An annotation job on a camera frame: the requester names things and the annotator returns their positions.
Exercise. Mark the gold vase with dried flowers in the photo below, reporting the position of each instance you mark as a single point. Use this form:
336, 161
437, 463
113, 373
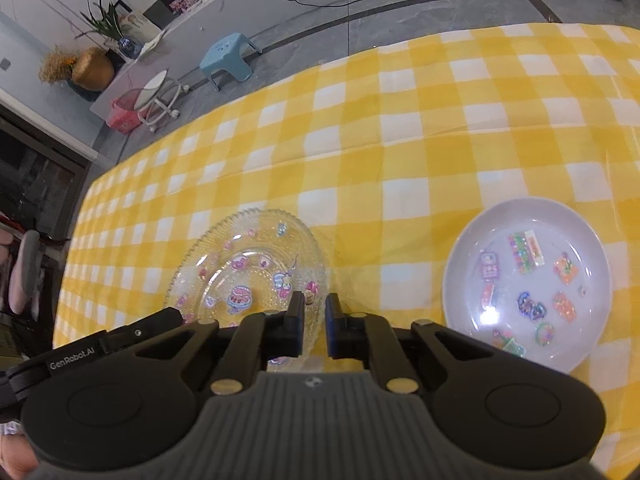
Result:
92, 70

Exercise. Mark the plant in blue vase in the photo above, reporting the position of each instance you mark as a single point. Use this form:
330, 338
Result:
117, 25

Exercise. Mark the light blue plastic stool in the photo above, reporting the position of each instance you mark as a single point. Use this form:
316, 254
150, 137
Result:
230, 57

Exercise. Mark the grey office chair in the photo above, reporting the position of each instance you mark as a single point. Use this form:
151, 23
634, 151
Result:
25, 265

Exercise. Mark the person's left hand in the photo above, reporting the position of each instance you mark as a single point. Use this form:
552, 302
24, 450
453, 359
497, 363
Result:
14, 457

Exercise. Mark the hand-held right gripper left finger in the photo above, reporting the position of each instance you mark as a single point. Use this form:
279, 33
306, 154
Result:
296, 322

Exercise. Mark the yellow checked tablecloth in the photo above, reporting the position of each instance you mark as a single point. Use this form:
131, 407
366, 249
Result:
400, 135

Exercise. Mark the clear glass plate with stickers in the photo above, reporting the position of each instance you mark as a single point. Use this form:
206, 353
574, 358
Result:
250, 260

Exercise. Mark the white plate with stickers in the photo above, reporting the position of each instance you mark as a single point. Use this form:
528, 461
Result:
525, 220

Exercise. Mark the pink plastic basket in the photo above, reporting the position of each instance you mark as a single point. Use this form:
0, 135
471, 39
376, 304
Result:
122, 112

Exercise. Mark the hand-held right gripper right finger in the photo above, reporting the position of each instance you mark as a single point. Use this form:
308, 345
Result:
332, 322

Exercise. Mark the white round rolling table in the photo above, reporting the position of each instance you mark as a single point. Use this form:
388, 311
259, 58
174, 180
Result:
157, 90

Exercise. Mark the small photo frame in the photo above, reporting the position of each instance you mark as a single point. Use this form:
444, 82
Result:
182, 2

